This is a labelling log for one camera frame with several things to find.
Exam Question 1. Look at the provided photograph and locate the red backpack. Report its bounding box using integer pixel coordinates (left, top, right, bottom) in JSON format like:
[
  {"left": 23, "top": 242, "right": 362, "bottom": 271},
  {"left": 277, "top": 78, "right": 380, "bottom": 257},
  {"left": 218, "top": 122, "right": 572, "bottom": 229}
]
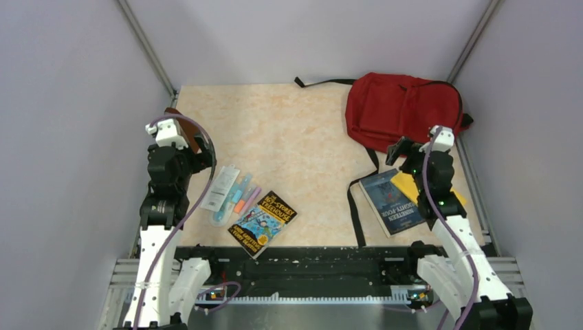
[{"left": 294, "top": 72, "right": 474, "bottom": 248}]

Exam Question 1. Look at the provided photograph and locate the blue Nineteen Eighty-Four book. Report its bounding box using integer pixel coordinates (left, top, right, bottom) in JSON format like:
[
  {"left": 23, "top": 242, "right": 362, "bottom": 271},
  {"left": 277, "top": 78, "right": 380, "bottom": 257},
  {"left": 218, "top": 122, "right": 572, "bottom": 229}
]
[{"left": 359, "top": 169, "right": 426, "bottom": 237}]

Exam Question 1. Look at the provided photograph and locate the Treehouse paperback book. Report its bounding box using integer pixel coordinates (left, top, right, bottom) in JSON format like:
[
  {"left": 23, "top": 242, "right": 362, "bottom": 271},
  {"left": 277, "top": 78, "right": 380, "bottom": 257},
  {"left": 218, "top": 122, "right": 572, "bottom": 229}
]
[{"left": 228, "top": 190, "right": 298, "bottom": 259}]

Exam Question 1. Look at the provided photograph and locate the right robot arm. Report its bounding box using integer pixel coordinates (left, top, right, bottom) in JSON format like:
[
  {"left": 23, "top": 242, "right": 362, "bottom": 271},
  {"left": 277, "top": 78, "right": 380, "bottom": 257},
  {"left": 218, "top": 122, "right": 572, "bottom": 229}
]
[{"left": 386, "top": 137, "right": 534, "bottom": 329}]

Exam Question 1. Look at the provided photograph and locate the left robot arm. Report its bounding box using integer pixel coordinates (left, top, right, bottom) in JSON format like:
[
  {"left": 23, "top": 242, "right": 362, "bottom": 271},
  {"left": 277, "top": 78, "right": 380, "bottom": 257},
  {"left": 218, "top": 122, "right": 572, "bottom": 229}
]
[{"left": 119, "top": 133, "right": 216, "bottom": 329}]

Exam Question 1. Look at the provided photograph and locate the yellow notebook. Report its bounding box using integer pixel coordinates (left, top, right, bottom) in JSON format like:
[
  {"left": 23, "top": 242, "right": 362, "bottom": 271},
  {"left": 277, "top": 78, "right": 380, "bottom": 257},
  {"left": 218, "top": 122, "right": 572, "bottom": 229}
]
[{"left": 390, "top": 170, "right": 468, "bottom": 208}]

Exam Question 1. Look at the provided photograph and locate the brown leather case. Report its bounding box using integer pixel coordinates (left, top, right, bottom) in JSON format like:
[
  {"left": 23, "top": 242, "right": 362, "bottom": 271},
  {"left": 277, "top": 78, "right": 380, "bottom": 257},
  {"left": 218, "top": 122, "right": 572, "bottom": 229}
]
[{"left": 164, "top": 107, "right": 199, "bottom": 153}]

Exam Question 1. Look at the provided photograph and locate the white packaged card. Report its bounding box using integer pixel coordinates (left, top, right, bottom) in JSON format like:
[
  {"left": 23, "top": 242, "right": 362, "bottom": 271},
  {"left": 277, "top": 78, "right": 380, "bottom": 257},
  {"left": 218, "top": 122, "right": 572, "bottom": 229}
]
[{"left": 200, "top": 165, "right": 240, "bottom": 212}]

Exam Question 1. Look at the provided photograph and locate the orange highlighter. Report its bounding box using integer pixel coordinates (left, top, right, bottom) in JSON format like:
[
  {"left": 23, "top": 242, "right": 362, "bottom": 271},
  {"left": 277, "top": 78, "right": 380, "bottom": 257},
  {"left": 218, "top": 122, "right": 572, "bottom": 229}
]
[{"left": 234, "top": 184, "right": 256, "bottom": 214}]

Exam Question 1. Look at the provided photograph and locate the pink highlighter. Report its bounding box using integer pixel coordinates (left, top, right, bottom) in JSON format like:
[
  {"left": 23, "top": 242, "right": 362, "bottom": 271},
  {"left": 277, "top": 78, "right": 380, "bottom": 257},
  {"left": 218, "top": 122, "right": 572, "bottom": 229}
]
[{"left": 240, "top": 186, "right": 261, "bottom": 215}]

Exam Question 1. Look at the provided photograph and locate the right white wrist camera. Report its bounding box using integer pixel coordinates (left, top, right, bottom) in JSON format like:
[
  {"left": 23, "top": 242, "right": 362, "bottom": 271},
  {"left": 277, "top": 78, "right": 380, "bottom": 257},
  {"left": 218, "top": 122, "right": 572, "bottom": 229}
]
[{"left": 419, "top": 125, "right": 455, "bottom": 153}]

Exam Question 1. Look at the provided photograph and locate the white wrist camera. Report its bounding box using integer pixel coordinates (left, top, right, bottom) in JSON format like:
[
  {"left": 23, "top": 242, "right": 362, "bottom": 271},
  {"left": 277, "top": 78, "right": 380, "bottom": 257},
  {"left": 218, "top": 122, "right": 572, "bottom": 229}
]
[
  {"left": 145, "top": 118, "right": 189, "bottom": 150},
  {"left": 419, "top": 125, "right": 455, "bottom": 153}
]

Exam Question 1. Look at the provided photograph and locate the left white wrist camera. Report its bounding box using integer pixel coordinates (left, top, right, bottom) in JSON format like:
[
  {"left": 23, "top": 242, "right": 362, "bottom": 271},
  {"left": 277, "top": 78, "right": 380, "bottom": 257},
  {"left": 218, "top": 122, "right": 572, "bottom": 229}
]
[{"left": 145, "top": 118, "right": 189, "bottom": 150}]

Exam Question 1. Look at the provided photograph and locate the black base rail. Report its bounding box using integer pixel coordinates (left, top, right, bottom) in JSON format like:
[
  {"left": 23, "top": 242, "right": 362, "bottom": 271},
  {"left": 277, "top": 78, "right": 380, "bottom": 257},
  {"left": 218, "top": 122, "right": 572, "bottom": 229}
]
[{"left": 175, "top": 247, "right": 425, "bottom": 298}]

